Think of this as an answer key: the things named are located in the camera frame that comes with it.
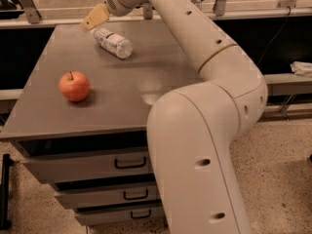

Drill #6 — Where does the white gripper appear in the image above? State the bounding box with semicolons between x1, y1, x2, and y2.
82;0;145;30

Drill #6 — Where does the blue label plastic bottle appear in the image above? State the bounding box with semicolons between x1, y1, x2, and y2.
92;28;133;59

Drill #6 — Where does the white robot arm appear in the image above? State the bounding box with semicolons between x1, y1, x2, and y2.
82;0;267;234

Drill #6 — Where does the red apple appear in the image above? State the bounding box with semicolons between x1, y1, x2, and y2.
58;71;91;102

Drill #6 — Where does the grey drawer cabinet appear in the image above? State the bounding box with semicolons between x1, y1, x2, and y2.
1;20;198;214

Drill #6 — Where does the top grey drawer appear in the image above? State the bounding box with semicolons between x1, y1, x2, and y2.
23;147;152;183

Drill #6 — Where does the grey drawer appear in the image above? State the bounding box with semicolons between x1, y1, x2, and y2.
75;203;165;226
23;147;152;183
55;181;159;210

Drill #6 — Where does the middle grey drawer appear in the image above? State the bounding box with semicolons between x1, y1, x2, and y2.
55;181;159;210

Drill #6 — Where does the bottom grey drawer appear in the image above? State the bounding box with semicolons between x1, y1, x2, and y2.
75;203;165;226

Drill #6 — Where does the white cloth on ledge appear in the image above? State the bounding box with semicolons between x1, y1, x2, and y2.
291;61;312;77

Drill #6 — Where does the black stand at left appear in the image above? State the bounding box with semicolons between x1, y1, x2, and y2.
0;154;14;230

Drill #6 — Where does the grey metal rail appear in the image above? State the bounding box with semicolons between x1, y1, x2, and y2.
0;7;312;30

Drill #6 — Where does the black cable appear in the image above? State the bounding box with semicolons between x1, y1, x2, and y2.
256;5;293;66

